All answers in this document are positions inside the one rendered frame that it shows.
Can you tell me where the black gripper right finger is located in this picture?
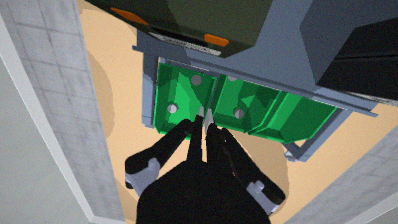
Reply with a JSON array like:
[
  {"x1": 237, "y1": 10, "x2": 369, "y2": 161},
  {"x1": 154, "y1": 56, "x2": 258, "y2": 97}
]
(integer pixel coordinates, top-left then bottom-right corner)
[{"x1": 204, "y1": 108, "x2": 286, "y2": 216}]

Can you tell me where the dark blue metal shelf rack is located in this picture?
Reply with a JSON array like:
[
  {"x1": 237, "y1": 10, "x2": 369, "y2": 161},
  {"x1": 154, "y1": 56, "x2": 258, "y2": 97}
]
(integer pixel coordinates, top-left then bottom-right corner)
[{"x1": 132, "y1": 0, "x2": 398, "y2": 163}]

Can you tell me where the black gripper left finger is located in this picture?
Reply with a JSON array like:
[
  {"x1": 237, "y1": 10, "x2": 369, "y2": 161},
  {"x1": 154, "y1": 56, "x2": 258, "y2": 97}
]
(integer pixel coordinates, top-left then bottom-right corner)
[{"x1": 125, "y1": 106, "x2": 204, "y2": 200}]

